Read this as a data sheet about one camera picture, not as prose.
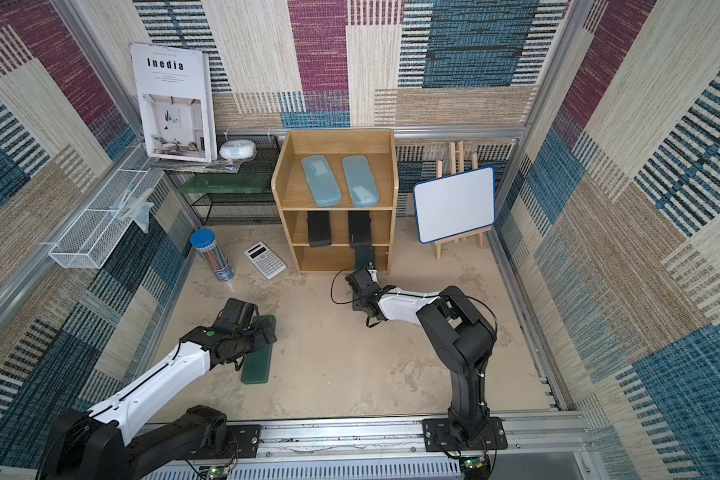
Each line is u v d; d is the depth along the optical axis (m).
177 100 0.78
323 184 0.86
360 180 0.85
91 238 0.72
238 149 0.87
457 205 1.00
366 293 0.76
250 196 1.15
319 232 0.93
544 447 0.74
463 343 0.50
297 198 0.83
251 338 0.76
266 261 1.08
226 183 0.97
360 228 0.94
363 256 1.05
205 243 0.88
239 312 0.67
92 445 0.39
